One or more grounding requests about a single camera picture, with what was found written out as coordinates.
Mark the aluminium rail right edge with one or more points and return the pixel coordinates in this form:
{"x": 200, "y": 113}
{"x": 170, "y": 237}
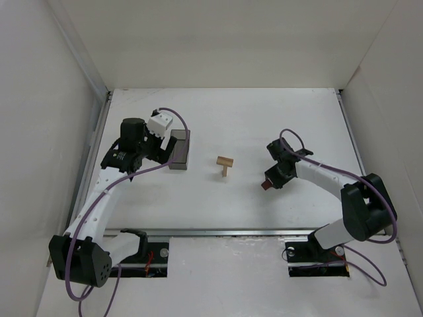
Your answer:
{"x": 350, "y": 132}

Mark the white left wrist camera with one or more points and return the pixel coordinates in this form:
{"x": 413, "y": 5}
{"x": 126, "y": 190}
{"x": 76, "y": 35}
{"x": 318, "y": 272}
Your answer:
{"x": 158, "y": 123}

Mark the aluminium rail front edge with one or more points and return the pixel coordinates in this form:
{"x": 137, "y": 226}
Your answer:
{"x": 226, "y": 232}

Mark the smoky transparent plastic bin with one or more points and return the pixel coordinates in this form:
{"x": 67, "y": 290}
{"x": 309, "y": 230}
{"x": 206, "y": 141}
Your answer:
{"x": 180, "y": 153}

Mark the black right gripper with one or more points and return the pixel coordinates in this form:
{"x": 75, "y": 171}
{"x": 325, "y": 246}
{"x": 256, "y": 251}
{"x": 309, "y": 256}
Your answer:
{"x": 279, "y": 170}

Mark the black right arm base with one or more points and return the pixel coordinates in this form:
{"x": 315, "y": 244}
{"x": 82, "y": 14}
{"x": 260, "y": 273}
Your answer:
{"x": 307, "y": 259}

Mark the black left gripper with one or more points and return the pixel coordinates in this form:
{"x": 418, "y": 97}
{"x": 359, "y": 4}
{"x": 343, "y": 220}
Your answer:
{"x": 158, "y": 153}

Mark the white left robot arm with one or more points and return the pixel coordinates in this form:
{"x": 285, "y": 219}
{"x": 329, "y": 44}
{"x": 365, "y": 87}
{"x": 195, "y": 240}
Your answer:
{"x": 81, "y": 255}

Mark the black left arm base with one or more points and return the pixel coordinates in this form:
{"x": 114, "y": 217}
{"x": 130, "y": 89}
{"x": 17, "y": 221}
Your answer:
{"x": 154, "y": 264}

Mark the dark red wood block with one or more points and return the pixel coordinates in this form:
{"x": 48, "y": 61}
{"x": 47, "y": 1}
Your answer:
{"x": 266, "y": 184}

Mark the aluminium rail left edge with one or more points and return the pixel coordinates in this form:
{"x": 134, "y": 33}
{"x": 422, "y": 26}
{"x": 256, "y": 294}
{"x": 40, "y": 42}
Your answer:
{"x": 90, "y": 150}

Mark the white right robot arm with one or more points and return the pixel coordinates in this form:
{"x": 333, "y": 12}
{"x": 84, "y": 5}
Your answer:
{"x": 365, "y": 204}

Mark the striped light wood block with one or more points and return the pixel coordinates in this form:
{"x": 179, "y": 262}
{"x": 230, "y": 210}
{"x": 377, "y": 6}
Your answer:
{"x": 224, "y": 161}

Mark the aluminium rail edge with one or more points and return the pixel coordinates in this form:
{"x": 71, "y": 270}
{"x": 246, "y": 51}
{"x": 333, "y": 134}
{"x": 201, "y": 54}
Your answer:
{"x": 226, "y": 232}
{"x": 90, "y": 150}
{"x": 350, "y": 132}

